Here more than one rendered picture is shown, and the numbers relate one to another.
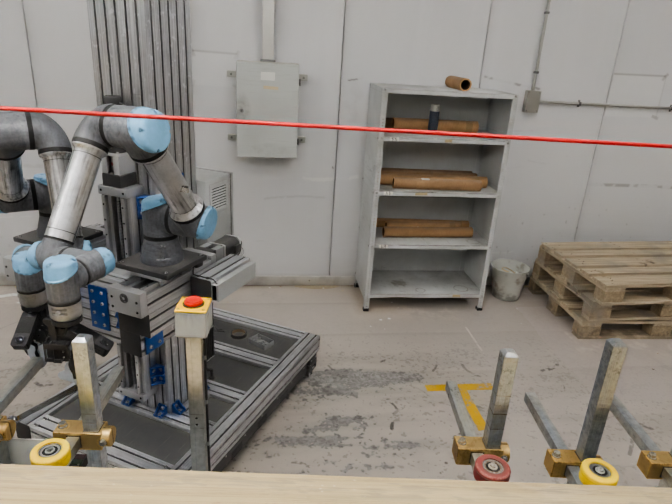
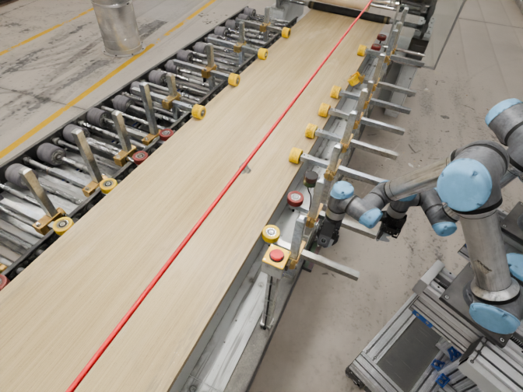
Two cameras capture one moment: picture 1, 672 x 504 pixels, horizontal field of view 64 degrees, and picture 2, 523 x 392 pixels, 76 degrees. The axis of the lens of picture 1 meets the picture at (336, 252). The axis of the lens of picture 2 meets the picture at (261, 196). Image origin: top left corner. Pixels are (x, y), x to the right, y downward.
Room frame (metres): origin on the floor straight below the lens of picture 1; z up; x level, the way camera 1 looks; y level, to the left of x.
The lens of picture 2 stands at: (1.26, -0.23, 2.10)
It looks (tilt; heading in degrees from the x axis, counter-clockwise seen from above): 47 degrees down; 114
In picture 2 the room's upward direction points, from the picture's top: 4 degrees clockwise
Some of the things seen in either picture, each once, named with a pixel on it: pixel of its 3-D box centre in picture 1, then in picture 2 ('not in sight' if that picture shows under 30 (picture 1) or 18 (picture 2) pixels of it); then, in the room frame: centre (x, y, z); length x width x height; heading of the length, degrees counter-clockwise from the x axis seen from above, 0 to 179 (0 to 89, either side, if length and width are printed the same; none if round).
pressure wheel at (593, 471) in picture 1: (594, 487); not in sight; (0.99, -0.64, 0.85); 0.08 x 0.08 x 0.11
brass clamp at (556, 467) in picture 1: (574, 463); not in sight; (1.12, -0.65, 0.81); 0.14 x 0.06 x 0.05; 92
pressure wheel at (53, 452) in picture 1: (52, 468); (270, 238); (0.94, 0.61, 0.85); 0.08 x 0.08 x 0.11
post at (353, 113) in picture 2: not in sight; (343, 147); (1.05, 1.32, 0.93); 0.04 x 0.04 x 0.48; 2
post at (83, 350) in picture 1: (92, 420); (294, 252); (1.08, 0.57, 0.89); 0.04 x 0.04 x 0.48; 2
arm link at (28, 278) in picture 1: (29, 271); (404, 197); (1.40, 0.88, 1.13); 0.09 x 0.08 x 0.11; 33
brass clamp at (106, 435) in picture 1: (85, 435); (294, 253); (1.07, 0.60, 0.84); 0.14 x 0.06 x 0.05; 92
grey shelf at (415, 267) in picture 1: (427, 200); not in sight; (3.75, -0.64, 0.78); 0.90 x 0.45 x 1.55; 98
